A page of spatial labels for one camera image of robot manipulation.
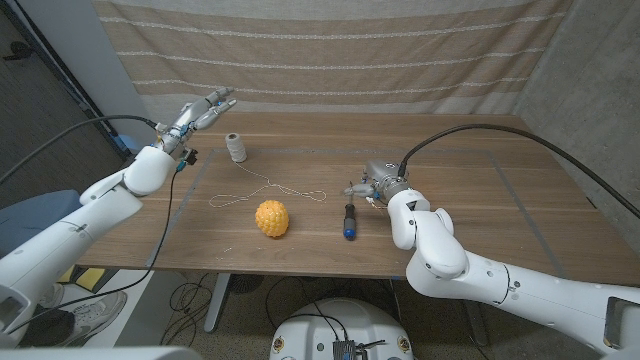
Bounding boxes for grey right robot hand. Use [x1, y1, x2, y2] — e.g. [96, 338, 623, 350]
[343, 159, 411, 203]

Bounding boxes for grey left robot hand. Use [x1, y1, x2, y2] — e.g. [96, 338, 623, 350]
[157, 87, 238, 155]

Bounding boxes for white string spool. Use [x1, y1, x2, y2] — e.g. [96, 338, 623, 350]
[224, 132, 248, 164]

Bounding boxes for black blue handled screwdriver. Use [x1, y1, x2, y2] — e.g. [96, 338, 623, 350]
[342, 180, 358, 242]

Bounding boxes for white string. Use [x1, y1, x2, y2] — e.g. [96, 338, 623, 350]
[208, 160, 328, 209]

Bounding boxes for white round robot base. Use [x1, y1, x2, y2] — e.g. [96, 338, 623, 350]
[269, 298, 415, 360]

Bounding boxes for yellow bumpy ball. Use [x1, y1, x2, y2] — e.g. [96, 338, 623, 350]
[254, 199, 290, 239]

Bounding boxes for grey tape outline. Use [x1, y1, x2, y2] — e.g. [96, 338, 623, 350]
[144, 147, 569, 279]

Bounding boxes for beige striped backdrop cloth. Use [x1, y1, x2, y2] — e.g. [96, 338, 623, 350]
[92, 0, 574, 117]

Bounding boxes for blue padded seat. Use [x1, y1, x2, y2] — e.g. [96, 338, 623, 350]
[0, 188, 84, 257]

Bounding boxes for yellow floor item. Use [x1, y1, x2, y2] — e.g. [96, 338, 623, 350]
[57, 264, 107, 292]

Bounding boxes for grey sneaker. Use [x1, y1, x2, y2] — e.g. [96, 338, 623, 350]
[59, 290, 129, 347]

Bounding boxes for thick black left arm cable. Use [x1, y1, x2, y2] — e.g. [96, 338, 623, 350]
[0, 114, 159, 184]

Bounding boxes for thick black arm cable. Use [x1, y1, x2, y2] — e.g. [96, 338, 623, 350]
[398, 123, 640, 220]
[0, 114, 159, 184]

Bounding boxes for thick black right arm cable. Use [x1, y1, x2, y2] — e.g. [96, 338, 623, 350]
[398, 123, 640, 220]

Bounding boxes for thin black left wrist cable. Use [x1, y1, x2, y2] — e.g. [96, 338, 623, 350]
[0, 168, 182, 336]

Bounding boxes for tangled black floor cables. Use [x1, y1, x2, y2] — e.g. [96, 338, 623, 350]
[159, 272, 226, 347]

